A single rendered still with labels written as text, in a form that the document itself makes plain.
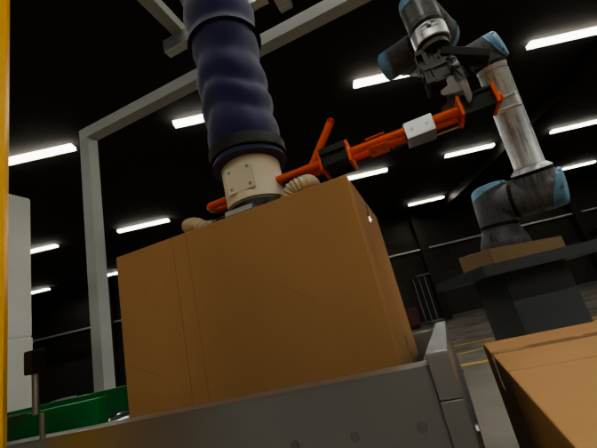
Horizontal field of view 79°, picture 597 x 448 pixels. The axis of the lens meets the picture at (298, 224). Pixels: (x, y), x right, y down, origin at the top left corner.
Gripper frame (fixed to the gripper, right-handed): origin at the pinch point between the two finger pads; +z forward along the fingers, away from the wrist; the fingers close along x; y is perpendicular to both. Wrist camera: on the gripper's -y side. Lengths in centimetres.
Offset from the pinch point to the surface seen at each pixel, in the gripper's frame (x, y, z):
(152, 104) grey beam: -157, 221, -202
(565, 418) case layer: 46, 13, 54
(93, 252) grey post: -155, 307, -75
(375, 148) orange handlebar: 2.9, 23.5, 1.9
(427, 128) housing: 3.6, 10.7, 2.4
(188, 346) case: 22, 72, 38
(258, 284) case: 22, 53, 30
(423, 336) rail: -29, 29, 50
